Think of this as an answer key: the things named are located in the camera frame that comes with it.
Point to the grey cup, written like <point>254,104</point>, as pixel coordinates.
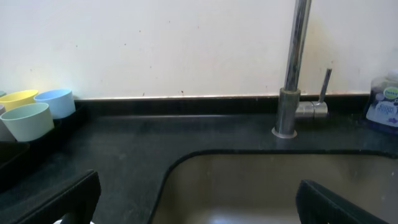
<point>4,130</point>

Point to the green cup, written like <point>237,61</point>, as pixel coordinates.
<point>29,124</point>
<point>2,93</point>

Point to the black tray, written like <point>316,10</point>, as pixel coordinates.
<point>46,149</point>

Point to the white cup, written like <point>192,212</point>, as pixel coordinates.
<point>57,222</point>

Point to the steel tap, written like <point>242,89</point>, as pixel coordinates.
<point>287,109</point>

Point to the blue cup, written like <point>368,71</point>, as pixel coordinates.
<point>57,102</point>

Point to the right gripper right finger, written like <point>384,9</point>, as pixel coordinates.
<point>326,208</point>

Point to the steel sink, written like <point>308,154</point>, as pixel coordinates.
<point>248,186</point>

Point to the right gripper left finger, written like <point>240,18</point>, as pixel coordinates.
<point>62,199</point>

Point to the blue soap bottle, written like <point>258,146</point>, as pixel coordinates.
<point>384,109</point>

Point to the yellow cup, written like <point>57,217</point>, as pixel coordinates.
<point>17,98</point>

